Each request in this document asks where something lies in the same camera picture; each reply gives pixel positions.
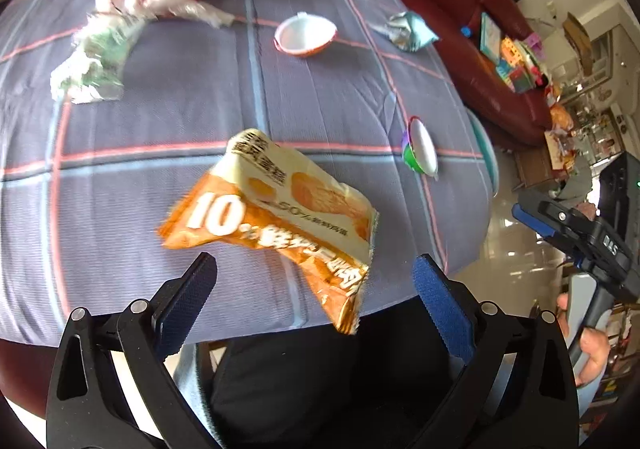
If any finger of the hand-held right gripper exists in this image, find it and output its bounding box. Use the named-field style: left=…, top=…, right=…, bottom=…
left=519, top=189, right=597, bottom=243
left=512, top=206, right=585, bottom=271

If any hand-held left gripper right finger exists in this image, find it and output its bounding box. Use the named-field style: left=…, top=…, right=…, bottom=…
left=412, top=254, right=581, bottom=449

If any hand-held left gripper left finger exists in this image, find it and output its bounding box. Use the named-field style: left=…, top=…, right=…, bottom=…
left=46, top=251, right=219, bottom=449

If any orange cake packet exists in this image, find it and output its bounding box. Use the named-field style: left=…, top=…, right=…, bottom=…
left=159, top=129, right=379, bottom=335

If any white red bowl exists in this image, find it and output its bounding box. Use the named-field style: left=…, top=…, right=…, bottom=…
left=274, top=13, right=338, bottom=58

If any person's right hand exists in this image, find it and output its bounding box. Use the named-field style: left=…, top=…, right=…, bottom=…
left=556, top=293, right=612, bottom=386

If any colourful jelly cup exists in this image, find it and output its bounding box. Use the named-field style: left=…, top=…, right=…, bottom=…
left=402, top=116, right=440, bottom=178

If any person's dark clothing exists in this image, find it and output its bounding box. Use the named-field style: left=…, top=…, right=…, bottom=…
left=210, top=309, right=481, bottom=449

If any pile of colourful toys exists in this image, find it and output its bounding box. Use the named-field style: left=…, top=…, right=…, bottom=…
left=495, top=32, right=551, bottom=95

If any dark red leather sofa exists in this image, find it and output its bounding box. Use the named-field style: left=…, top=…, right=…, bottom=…
left=385, top=0, right=553, bottom=150

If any brown cardboard box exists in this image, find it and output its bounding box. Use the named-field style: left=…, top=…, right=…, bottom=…
left=562, top=12, right=593, bottom=75

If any teal picture book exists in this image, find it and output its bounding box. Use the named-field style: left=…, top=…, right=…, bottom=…
left=480, top=12, right=503, bottom=64

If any blue plaid tablecloth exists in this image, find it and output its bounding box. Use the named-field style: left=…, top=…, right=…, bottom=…
left=0, top=0, right=496, bottom=345

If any silver blue foil packet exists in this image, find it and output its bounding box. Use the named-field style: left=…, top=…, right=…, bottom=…
left=370, top=10, right=440, bottom=53

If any clear green printed wrapper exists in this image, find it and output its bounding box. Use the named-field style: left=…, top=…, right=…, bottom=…
left=50, top=14, right=151, bottom=104

